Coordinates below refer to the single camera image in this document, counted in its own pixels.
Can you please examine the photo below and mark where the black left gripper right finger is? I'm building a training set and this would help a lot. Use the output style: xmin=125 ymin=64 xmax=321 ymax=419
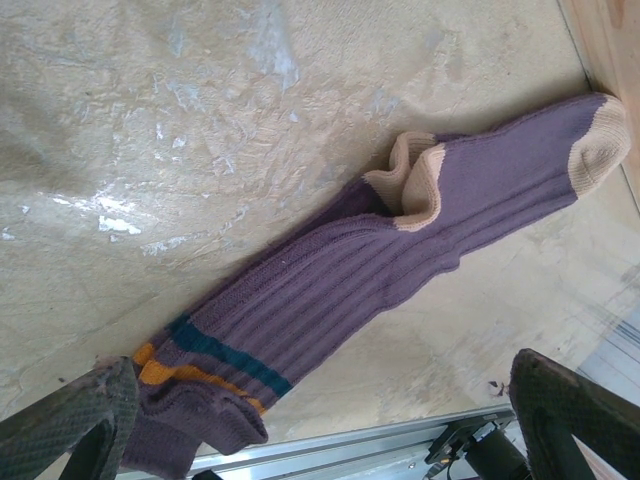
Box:
xmin=508 ymin=348 xmax=640 ymax=480

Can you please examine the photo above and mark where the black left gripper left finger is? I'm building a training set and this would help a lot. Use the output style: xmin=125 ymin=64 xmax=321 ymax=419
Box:
xmin=0 ymin=355 xmax=140 ymax=480

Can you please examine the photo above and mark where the wooden compartment tray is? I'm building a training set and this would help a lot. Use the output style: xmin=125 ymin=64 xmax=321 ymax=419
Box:
xmin=557 ymin=0 xmax=640 ymax=126

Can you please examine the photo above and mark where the purple sock with beige toe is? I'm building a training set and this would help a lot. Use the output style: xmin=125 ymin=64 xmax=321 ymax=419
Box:
xmin=119 ymin=92 xmax=631 ymax=474

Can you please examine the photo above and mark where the aluminium mounting rail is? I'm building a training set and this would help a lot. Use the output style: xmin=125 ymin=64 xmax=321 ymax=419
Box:
xmin=187 ymin=403 xmax=519 ymax=476

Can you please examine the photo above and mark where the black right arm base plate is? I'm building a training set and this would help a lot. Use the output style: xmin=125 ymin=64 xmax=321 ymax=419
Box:
xmin=423 ymin=413 xmax=516 ymax=466

